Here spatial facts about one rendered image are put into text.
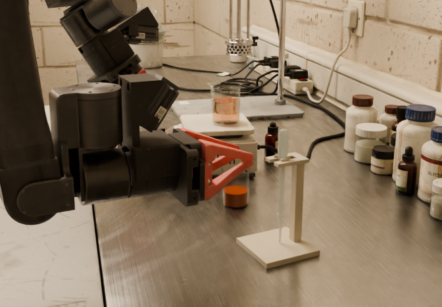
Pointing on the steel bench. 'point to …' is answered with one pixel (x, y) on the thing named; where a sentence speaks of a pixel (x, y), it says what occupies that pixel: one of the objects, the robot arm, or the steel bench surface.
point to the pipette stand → (300, 252)
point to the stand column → (281, 41)
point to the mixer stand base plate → (250, 108)
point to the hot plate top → (201, 126)
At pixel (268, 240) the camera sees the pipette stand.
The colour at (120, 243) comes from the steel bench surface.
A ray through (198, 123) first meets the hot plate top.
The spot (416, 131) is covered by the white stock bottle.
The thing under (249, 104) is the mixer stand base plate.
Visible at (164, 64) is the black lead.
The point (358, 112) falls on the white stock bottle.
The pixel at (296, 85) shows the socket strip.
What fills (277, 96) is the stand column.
